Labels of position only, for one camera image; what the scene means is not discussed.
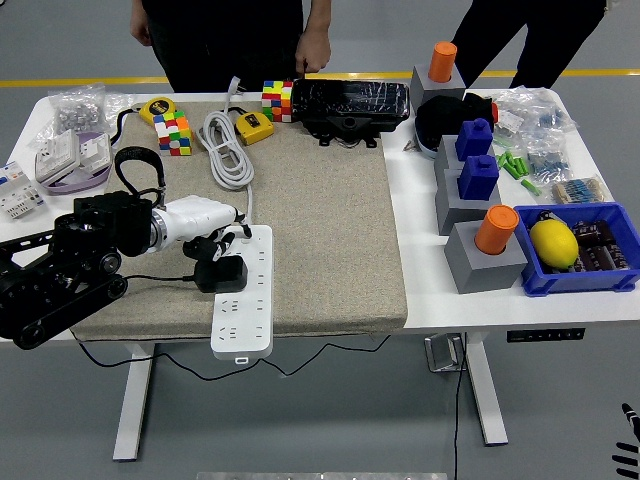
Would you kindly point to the white table leg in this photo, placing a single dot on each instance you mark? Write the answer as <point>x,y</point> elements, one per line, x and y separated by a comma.
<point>487,395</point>
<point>135,400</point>

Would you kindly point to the person's right forearm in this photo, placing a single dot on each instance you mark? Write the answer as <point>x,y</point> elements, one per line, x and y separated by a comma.
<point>138,10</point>

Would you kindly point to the grey block with round hole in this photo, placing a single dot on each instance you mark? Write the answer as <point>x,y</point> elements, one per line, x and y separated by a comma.
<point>480,272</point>
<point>430,92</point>

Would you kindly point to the small metal clip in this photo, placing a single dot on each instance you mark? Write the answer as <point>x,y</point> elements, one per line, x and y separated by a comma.
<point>410,146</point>

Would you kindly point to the blue plastic bin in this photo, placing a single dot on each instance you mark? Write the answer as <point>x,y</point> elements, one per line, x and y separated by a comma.
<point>575,282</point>

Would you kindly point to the colourful puzzle cube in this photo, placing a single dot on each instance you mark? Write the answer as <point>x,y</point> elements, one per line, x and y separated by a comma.
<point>277,102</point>
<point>174,135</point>

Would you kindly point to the black plug adapter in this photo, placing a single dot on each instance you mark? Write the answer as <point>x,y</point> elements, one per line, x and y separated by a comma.
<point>225,277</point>

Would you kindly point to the black table control panel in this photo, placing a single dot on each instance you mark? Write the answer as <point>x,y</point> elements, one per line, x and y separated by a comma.
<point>545,335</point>

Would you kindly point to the person's right hand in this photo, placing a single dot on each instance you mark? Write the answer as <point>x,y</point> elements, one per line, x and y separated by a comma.
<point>140,32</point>

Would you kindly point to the silver metal bracket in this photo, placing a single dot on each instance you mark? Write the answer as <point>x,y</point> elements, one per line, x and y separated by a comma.
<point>442,352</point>

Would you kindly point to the yellow tape measure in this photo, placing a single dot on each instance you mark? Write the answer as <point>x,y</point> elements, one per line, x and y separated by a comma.
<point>254,127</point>
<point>157,107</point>

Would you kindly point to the person's left hand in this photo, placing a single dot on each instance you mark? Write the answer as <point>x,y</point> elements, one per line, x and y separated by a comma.
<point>314,50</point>

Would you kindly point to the black cap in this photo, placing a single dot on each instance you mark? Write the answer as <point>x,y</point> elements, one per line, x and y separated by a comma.
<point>440,120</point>

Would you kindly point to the white wall socket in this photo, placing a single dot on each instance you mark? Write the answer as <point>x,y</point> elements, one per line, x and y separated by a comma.
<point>57,155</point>
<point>95,152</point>

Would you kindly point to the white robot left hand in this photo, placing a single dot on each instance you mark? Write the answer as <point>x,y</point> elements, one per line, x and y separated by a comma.
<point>200,217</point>

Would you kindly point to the red plastic piece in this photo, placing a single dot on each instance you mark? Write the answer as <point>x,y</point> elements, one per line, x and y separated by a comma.
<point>495,112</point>

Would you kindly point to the yellow lemon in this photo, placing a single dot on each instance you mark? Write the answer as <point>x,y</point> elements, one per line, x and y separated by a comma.
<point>552,242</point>

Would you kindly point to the grey-brown mat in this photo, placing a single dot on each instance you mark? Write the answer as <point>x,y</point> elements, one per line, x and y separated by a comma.
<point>325,225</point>

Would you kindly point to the black film-wrapped device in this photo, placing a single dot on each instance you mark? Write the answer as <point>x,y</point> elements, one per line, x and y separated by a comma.
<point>350,100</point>

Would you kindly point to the person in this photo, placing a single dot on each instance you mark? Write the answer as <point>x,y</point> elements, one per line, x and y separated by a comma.
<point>500,30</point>
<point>215,45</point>

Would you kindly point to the clear bag of taped resistors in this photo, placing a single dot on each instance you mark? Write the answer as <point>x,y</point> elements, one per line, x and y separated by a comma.
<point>580,190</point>

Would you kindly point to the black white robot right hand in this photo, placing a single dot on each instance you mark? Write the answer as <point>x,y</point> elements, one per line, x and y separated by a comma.
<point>632,445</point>

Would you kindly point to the grey block with square hole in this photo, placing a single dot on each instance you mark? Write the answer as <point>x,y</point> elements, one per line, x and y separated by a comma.
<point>450,210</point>
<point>445,155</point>

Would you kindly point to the orange cylinder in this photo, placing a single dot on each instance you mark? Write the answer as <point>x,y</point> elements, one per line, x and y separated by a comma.
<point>495,232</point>
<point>442,62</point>

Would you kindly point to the blue stepped block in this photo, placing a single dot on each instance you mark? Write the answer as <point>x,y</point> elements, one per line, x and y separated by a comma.
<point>477,180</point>
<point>472,140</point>

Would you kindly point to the clear bag of blue resistors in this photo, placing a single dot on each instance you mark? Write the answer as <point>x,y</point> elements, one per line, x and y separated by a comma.
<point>547,165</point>
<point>545,117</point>

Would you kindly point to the white power strip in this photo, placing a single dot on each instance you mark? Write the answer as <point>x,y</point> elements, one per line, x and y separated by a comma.
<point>245,325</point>

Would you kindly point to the clear bag of screws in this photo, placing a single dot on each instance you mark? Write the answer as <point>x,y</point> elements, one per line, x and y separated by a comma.
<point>75,115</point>

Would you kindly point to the white circuit breaker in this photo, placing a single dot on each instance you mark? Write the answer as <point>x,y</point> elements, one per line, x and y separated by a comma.
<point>17,192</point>

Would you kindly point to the green wall anchor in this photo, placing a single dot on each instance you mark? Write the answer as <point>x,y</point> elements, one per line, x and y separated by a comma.
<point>500,160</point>
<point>511,158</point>
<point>511,171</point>
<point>531,187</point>
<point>522,166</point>

